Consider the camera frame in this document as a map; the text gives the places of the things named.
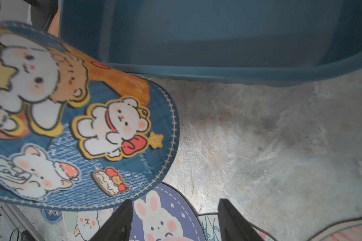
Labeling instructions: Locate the orange round coaster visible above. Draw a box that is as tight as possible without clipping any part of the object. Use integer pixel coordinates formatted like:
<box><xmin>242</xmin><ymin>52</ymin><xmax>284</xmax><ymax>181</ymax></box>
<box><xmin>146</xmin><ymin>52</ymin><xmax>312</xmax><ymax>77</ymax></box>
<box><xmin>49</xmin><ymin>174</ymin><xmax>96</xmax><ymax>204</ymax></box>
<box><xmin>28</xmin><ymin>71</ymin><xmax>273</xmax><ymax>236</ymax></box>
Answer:
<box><xmin>48</xmin><ymin>10</ymin><xmax>61</xmax><ymax>37</ymax></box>

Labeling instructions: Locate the pink unicorn round coaster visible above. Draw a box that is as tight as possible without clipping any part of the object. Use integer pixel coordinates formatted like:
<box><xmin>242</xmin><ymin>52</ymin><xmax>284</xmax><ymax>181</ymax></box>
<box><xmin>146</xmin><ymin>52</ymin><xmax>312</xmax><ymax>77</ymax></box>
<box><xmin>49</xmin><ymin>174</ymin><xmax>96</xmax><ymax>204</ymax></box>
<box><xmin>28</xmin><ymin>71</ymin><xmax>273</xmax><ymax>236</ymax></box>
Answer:
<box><xmin>309</xmin><ymin>218</ymin><xmax>362</xmax><ymax>241</ymax></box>

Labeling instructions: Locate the purple bunny round coaster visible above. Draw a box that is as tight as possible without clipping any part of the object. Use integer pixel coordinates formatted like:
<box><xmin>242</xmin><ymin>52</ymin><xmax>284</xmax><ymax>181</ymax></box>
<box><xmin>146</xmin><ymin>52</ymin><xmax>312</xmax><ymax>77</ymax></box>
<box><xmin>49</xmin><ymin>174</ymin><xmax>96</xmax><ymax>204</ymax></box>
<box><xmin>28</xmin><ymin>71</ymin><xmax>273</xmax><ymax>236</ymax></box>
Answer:
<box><xmin>129</xmin><ymin>183</ymin><xmax>206</xmax><ymax>241</ymax></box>

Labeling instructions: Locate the white doodle flower coaster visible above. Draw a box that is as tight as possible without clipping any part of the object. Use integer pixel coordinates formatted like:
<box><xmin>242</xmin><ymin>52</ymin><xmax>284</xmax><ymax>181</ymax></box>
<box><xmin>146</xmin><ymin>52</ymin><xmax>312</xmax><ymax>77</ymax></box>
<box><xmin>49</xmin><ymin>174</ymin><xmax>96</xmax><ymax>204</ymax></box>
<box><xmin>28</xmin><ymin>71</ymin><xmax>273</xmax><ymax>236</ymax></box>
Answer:
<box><xmin>197</xmin><ymin>213</ymin><xmax>277</xmax><ymax>241</ymax></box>

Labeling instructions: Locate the cream sheep round coaster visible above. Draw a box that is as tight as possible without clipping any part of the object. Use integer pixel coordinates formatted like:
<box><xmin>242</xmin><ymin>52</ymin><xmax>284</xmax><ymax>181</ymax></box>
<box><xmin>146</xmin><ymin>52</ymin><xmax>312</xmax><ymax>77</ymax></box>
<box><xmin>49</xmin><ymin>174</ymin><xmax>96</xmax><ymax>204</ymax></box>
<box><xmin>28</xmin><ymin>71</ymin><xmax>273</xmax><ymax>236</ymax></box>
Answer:
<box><xmin>62</xmin><ymin>208</ymin><xmax>113</xmax><ymax>241</ymax></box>

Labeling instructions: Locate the black microphone stand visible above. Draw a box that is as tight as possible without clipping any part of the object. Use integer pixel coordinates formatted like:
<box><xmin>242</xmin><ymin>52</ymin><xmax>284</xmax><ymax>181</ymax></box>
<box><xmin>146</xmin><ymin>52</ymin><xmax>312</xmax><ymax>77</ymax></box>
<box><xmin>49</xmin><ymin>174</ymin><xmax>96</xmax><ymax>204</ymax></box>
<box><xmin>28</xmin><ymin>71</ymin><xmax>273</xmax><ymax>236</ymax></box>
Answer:
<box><xmin>23</xmin><ymin>0</ymin><xmax>59</xmax><ymax>31</ymax></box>

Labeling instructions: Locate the blue denim bunny coaster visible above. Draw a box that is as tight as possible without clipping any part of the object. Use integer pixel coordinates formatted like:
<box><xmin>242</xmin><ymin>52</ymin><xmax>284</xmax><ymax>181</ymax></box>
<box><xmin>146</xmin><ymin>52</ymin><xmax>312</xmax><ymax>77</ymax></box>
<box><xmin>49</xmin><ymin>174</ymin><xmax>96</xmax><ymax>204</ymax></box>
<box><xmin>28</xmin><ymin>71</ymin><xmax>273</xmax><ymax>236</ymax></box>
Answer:
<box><xmin>0</xmin><ymin>21</ymin><xmax>180</xmax><ymax>211</ymax></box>

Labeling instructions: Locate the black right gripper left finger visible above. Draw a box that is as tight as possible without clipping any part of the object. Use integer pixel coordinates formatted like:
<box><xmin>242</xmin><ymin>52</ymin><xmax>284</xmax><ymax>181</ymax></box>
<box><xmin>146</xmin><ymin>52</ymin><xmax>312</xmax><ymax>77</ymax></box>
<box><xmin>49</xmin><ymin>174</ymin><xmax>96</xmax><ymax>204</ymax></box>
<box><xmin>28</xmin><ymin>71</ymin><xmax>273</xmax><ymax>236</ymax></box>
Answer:
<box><xmin>90</xmin><ymin>199</ymin><xmax>133</xmax><ymax>241</ymax></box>

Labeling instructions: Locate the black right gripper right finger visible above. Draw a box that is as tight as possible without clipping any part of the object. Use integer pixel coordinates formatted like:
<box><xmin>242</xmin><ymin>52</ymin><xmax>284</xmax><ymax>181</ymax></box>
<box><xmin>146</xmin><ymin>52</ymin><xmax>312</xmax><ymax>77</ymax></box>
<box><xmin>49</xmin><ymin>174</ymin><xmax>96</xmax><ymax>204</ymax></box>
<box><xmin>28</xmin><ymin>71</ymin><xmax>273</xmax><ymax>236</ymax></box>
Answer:
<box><xmin>218</xmin><ymin>198</ymin><xmax>263</xmax><ymax>241</ymax></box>

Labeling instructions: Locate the teal plastic storage box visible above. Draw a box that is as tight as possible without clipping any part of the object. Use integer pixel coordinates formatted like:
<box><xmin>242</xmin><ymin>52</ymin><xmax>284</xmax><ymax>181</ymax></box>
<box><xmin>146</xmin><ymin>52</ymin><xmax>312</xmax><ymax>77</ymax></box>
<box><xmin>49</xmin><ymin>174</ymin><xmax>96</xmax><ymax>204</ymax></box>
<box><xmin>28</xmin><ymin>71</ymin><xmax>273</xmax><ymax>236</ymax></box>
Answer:
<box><xmin>59</xmin><ymin>1</ymin><xmax>362</xmax><ymax>87</ymax></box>

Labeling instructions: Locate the blue toast cartoon coaster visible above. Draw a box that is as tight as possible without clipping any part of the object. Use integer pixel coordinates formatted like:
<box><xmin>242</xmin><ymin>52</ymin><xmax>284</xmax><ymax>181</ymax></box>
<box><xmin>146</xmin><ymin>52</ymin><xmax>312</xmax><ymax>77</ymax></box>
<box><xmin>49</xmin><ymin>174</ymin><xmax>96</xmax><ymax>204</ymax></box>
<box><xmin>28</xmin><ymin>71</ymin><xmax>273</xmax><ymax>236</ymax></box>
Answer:
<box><xmin>40</xmin><ymin>209</ymin><xmax>62</xmax><ymax>225</ymax></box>

